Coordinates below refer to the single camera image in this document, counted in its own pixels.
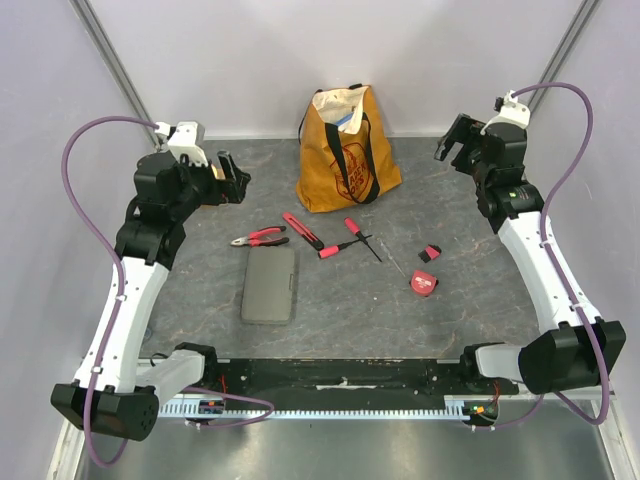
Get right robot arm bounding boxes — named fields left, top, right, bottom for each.
left=434, top=114, right=626, bottom=394

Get yellow tote bag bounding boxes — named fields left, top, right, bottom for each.
left=296, top=84, right=402, bottom=213

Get small red black holder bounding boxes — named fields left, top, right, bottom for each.
left=418, top=244, right=442, bottom=263

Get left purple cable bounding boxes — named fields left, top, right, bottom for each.
left=60, top=115, right=275, bottom=469

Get red black pliers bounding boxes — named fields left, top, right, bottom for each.
left=230, top=226, right=289, bottom=247

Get grey cable duct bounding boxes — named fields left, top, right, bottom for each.
left=158, top=394, right=496, bottom=420

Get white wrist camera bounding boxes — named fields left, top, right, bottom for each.
left=154, top=121, right=211, bottom=167
left=481, top=90, right=531, bottom=135

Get purple cable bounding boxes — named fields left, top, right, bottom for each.
left=60, top=115, right=275, bottom=469
left=462, top=82, right=615, bottom=432

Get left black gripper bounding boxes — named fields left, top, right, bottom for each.
left=170, top=151, right=250, bottom=221

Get grey plastic tool case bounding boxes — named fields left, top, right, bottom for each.
left=240, top=247, right=297, bottom=325

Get clear voltage tester screwdriver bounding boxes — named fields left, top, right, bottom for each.
left=379, top=240, right=406, bottom=278

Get red tape measure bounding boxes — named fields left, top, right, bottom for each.
left=409, top=270, right=439, bottom=297

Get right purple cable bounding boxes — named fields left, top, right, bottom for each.
left=462, top=82, right=615, bottom=432

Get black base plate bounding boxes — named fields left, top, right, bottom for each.
left=196, top=359, right=519, bottom=411

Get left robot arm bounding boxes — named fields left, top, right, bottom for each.
left=51, top=151, right=251, bottom=441

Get red flathead screwdriver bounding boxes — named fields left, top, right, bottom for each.
left=344, top=217, right=382, bottom=262

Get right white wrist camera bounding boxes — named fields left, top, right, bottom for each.
left=481, top=90, right=531, bottom=135

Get red phillips screwdriver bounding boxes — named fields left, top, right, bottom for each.
left=317, top=235, right=369, bottom=259

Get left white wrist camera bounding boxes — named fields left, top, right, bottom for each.
left=154, top=121, right=211, bottom=167

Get red utility knife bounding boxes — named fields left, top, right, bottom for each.
left=282, top=212, right=325, bottom=251

